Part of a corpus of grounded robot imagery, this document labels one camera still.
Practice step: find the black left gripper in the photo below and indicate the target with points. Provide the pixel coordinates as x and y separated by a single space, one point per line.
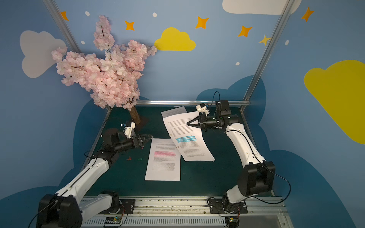
138 141

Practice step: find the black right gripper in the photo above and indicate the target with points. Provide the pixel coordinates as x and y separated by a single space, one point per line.
201 121

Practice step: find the blue highlighted paper document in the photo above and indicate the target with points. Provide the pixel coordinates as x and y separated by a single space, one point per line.
188 140

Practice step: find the purple highlighted paper document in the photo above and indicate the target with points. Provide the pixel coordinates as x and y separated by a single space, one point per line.
175 111

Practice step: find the pink highlighted paper document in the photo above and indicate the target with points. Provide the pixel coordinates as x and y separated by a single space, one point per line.
164 163

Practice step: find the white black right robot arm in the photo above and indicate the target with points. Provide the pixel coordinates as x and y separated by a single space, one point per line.
257 174

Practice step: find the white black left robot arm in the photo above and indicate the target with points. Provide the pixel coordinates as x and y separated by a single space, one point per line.
65 208

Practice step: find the pink cherry blossom tree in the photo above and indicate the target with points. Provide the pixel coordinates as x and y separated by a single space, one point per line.
112 80

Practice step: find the left green circuit board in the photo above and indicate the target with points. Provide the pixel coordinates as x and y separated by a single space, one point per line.
112 222

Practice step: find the right circuit board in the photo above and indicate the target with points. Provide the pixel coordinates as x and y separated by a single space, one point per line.
232 222

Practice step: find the aluminium back frame bar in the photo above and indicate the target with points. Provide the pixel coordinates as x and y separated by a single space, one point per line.
184 103

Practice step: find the aluminium right frame post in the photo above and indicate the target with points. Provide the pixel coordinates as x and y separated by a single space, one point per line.
281 23

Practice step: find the aluminium frame post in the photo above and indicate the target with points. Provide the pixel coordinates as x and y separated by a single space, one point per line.
281 23
62 25

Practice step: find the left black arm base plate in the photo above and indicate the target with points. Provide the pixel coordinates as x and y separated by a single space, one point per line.
125 206

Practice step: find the aluminium front rail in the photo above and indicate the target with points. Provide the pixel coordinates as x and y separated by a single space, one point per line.
193 212

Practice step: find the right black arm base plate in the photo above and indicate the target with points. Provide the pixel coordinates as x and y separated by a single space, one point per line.
221 206

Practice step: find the aluminium left frame post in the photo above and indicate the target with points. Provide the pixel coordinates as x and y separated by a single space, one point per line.
62 25

